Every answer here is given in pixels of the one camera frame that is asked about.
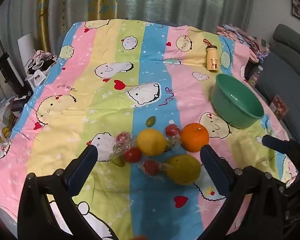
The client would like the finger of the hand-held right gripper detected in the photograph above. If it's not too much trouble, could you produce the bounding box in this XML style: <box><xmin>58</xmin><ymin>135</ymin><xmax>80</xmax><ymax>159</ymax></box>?
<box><xmin>262</xmin><ymin>134</ymin><xmax>300</xmax><ymax>159</ymax></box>

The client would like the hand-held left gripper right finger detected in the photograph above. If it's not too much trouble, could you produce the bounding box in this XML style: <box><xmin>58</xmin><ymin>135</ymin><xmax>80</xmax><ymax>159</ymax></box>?
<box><xmin>197</xmin><ymin>144</ymin><xmax>283</xmax><ymax>240</ymax></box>

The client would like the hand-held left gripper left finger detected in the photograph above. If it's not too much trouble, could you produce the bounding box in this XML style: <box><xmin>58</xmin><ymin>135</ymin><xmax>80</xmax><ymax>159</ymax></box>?
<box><xmin>18</xmin><ymin>144</ymin><xmax>120</xmax><ymax>240</ymax></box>

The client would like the yellow-green mango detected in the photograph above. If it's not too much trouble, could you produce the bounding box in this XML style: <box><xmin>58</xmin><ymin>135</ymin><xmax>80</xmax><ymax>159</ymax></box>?
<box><xmin>166</xmin><ymin>155</ymin><xmax>202</xmax><ymax>186</ymax></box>

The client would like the orange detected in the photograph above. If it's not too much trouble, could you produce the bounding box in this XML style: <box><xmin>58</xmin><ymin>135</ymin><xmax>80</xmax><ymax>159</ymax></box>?
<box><xmin>181</xmin><ymin>123</ymin><xmax>210</xmax><ymax>153</ymax></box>

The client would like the plastic-wrapped red fruit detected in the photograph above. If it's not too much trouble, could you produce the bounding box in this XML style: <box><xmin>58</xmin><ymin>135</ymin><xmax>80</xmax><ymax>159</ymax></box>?
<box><xmin>139</xmin><ymin>160</ymin><xmax>165</xmax><ymax>177</ymax></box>
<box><xmin>165</xmin><ymin>124</ymin><xmax>181</xmax><ymax>138</ymax></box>
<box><xmin>115</xmin><ymin>133</ymin><xmax>133</xmax><ymax>147</ymax></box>

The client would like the red tomato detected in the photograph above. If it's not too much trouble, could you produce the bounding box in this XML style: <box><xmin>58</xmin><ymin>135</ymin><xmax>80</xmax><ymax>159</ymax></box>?
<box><xmin>123</xmin><ymin>147</ymin><xmax>142</xmax><ymax>163</ymax></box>

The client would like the small green fruit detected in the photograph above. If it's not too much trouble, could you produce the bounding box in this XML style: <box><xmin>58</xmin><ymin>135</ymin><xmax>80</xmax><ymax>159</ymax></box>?
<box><xmin>112</xmin><ymin>156</ymin><xmax>126</xmax><ymax>167</ymax></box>
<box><xmin>165</xmin><ymin>138</ymin><xmax>177</xmax><ymax>152</ymax></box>

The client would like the green plastic bowl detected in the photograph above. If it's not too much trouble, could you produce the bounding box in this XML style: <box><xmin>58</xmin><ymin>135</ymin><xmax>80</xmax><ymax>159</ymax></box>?
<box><xmin>210</xmin><ymin>74</ymin><xmax>265</xmax><ymax>130</ymax></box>

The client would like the yellow lemon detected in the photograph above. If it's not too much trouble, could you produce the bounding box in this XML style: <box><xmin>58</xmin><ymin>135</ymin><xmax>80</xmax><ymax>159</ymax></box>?
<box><xmin>136</xmin><ymin>129</ymin><xmax>167</xmax><ymax>155</ymax></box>

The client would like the clear box of snacks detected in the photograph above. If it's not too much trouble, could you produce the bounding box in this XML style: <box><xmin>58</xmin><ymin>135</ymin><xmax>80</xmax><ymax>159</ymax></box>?
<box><xmin>269</xmin><ymin>94</ymin><xmax>289</xmax><ymax>120</ymax></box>

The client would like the clear plastic bottle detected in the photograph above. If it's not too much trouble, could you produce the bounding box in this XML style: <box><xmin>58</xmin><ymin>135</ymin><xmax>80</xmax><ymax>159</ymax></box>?
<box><xmin>249</xmin><ymin>66</ymin><xmax>263</xmax><ymax>87</ymax></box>

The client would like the grey sofa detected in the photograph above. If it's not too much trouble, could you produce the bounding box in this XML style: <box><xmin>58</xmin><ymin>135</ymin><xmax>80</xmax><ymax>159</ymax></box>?
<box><xmin>240</xmin><ymin>24</ymin><xmax>300</xmax><ymax>145</ymax></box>

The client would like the pile of boxes and bags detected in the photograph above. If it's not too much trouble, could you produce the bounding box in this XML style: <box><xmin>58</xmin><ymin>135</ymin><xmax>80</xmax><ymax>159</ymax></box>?
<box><xmin>0</xmin><ymin>97</ymin><xmax>24</xmax><ymax>159</ymax></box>

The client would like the yellow bear print bottle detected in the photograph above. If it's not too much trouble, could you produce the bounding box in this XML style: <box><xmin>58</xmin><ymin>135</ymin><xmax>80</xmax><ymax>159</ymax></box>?
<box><xmin>203</xmin><ymin>39</ymin><xmax>220</xmax><ymax>72</ymax></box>

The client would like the black and white bag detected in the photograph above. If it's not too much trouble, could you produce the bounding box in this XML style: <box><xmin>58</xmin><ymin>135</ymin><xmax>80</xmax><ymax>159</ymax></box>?
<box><xmin>25</xmin><ymin>50</ymin><xmax>58</xmax><ymax>88</ymax></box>

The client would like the pile of folded clothes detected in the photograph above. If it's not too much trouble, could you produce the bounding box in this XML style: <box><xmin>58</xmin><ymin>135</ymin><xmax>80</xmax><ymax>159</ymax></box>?
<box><xmin>216</xmin><ymin>24</ymin><xmax>270</xmax><ymax>63</ymax></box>

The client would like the striped cartoon printed blanket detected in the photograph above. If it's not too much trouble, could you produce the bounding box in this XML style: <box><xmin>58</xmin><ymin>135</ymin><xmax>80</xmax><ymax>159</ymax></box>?
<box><xmin>0</xmin><ymin>19</ymin><xmax>299</xmax><ymax>240</ymax></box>

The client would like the white board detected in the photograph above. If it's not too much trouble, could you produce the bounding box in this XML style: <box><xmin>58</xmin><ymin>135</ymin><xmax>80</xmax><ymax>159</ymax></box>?
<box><xmin>17</xmin><ymin>31</ymin><xmax>37</xmax><ymax>85</ymax></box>

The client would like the gold patterned curtain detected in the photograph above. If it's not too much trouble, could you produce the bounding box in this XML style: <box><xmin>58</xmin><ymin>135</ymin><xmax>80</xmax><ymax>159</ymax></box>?
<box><xmin>37</xmin><ymin>0</ymin><xmax>118</xmax><ymax>52</ymax></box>

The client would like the grey-green curtain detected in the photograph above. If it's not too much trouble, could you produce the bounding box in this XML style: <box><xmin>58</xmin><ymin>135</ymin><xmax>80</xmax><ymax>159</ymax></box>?
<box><xmin>0</xmin><ymin>0</ymin><xmax>257</xmax><ymax>100</ymax></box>

